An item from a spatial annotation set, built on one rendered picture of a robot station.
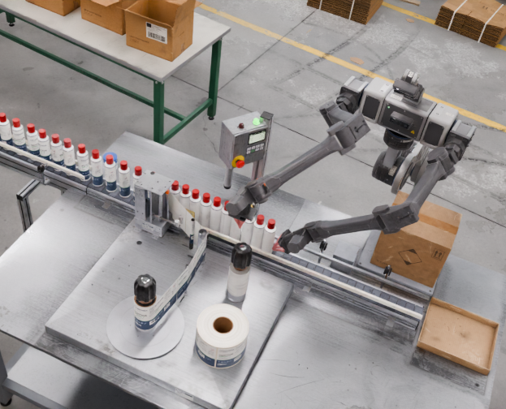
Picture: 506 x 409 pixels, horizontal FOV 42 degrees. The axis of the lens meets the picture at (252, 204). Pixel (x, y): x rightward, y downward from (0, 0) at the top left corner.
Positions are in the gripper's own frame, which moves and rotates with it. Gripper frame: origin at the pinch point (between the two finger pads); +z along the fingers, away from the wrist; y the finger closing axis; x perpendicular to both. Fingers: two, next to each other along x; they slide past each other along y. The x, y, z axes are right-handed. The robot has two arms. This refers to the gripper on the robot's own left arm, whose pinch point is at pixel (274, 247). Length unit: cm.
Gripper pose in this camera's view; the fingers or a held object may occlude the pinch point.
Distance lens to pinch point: 292.1
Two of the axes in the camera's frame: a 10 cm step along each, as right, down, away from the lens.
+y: -3.7, 6.1, -7.0
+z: -6.6, 3.6, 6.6
